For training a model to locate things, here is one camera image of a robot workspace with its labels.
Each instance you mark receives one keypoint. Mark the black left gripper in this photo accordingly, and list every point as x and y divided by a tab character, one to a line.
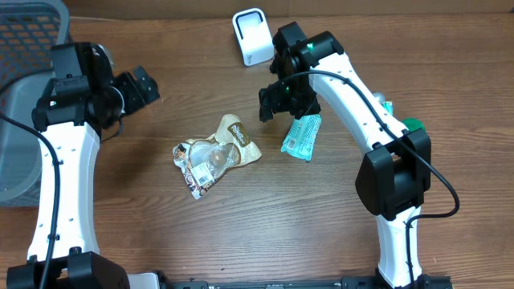
135	99

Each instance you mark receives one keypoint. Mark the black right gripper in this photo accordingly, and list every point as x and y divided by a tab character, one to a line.
276	102

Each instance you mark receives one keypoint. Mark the brown snack packet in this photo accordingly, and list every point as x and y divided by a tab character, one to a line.
229	147

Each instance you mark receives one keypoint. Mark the white red snack wrapper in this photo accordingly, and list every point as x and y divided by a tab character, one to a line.
199	177

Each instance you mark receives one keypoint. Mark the small teal tissue pack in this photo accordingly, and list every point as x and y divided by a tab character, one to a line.
388	106

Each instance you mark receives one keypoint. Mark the green lid white jar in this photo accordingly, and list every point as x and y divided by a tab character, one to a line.
413	124

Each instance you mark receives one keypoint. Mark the grey plastic mesh basket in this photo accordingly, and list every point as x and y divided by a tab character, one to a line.
29	28

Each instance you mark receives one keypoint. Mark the yellow oil bottle silver cap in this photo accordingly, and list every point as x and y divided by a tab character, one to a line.
380	97

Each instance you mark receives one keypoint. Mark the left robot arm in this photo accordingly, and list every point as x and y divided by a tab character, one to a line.
81	100

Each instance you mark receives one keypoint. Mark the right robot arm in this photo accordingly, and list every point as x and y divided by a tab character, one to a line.
392	178

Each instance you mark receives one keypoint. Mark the white barcode scanner stand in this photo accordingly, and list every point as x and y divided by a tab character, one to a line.
253	36

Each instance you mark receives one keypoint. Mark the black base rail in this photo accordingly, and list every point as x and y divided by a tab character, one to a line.
273	285

